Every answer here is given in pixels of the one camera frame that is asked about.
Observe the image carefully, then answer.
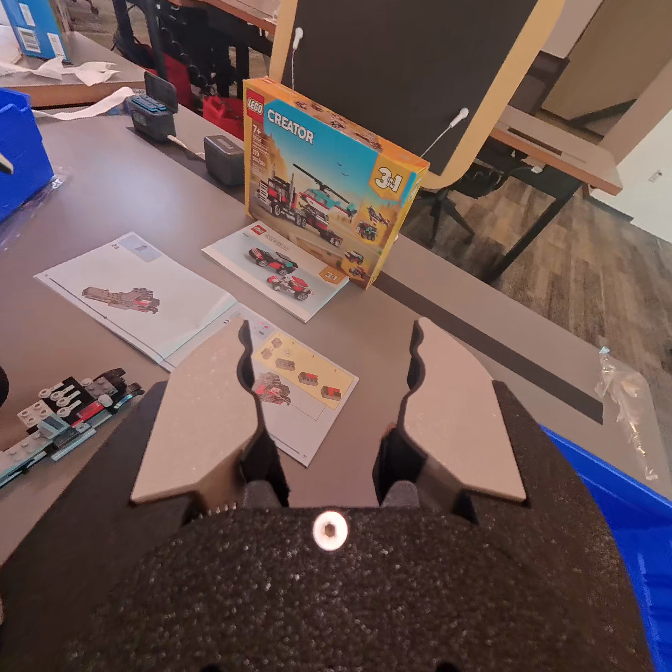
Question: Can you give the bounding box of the grey desk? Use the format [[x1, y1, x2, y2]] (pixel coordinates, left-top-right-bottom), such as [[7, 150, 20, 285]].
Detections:
[[0, 107, 657, 568]]

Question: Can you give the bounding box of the open instruction booklet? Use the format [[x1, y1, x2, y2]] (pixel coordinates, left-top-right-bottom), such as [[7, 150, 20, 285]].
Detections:
[[34, 232, 360, 468]]

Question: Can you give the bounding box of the black power adapter box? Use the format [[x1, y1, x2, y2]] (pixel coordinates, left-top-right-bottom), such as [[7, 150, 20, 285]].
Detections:
[[204, 135, 246, 187]]

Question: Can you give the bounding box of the blue cardboard box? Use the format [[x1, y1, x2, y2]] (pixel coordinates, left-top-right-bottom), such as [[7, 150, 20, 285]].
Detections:
[[0, 0, 71, 63]]

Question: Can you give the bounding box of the white paper strip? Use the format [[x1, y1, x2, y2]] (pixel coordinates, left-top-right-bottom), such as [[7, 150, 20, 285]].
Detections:
[[31, 86, 136, 121]]

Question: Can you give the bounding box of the wooden top table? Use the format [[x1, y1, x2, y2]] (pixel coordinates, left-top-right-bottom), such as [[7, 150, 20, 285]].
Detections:
[[488, 105, 625, 284]]

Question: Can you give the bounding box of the partly built toy brick model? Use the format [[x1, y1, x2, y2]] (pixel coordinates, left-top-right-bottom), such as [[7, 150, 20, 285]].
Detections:
[[0, 367, 145, 489]]

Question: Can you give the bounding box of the closed instruction booklet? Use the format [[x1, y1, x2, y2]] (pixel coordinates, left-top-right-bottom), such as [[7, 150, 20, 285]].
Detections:
[[202, 222, 350, 323]]

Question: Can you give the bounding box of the wood edged grey table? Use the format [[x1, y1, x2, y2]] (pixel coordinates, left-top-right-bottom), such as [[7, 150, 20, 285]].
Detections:
[[0, 31, 148, 108]]

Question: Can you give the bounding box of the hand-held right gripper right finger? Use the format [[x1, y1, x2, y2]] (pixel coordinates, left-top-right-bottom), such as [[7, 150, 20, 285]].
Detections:
[[373, 315, 527, 514]]

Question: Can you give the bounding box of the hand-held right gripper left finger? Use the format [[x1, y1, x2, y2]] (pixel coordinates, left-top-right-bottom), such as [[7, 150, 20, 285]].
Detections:
[[129, 316, 291, 509]]

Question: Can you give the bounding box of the wood framed blackboard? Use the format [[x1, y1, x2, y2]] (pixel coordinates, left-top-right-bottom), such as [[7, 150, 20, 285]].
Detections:
[[269, 0, 565, 190]]

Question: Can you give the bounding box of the blue plastic bin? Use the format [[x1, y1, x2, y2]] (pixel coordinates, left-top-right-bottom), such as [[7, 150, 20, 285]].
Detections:
[[541, 425, 672, 672], [0, 87, 56, 224]]

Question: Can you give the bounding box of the black blue battery pack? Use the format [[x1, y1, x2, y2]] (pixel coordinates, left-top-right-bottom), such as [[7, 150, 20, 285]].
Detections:
[[127, 71, 179, 142]]

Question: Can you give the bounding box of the white cable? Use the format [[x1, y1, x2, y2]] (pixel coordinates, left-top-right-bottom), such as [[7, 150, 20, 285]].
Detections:
[[167, 134, 205, 158]]

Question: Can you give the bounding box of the black office chair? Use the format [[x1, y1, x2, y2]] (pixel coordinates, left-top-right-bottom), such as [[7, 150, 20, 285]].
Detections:
[[415, 160, 526, 247]]

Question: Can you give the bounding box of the red bag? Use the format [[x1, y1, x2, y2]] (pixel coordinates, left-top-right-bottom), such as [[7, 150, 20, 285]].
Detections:
[[202, 94, 246, 138]]

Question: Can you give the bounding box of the colourful toy set box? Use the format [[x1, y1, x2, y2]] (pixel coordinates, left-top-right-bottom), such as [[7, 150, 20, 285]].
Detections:
[[243, 77, 431, 291]]

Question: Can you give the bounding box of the white crumpled paper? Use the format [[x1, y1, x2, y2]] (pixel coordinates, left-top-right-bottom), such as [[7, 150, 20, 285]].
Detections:
[[0, 57, 120, 87]]

